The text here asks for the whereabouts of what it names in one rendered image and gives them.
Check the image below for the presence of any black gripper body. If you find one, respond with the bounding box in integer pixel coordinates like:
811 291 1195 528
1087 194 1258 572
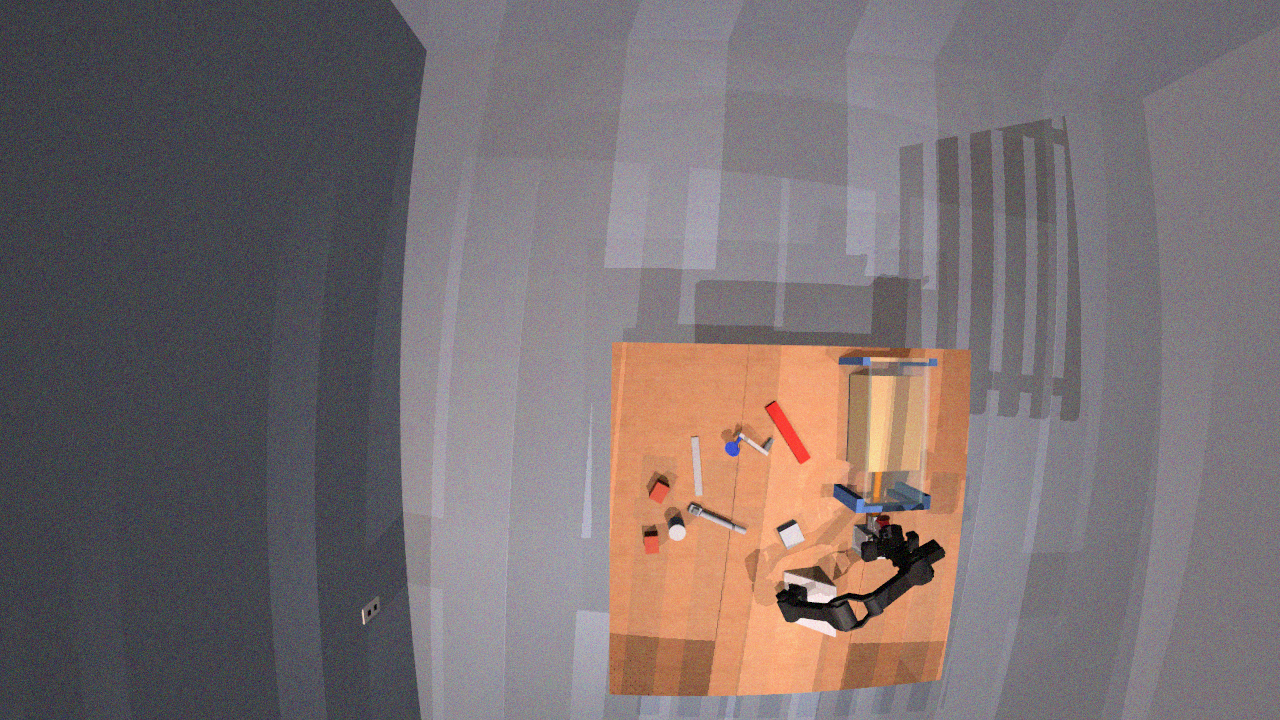
861 530 919 568

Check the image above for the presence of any grey flat bar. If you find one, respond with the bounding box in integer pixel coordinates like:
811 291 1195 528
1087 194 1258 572
690 437 703 496

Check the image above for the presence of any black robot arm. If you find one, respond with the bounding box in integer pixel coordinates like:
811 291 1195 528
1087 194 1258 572
774 524 946 632

